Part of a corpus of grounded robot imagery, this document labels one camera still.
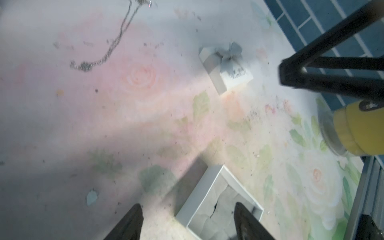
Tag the yellow pen cup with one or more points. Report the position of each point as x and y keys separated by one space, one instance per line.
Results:
x=356 y=129

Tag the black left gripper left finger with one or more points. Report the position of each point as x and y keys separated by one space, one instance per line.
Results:
x=129 y=227

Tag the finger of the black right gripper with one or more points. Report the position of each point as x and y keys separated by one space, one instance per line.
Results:
x=311 y=55
x=357 y=87

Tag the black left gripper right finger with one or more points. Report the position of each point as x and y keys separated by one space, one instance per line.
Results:
x=247 y=226

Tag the white jewelry box base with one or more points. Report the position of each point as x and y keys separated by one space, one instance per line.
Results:
x=209 y=211

